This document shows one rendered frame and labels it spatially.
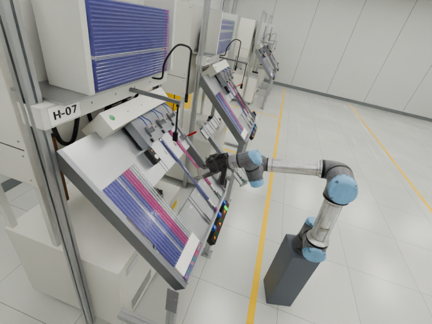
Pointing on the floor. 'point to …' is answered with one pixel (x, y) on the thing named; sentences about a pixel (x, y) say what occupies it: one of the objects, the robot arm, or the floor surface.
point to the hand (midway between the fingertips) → (198, 172)
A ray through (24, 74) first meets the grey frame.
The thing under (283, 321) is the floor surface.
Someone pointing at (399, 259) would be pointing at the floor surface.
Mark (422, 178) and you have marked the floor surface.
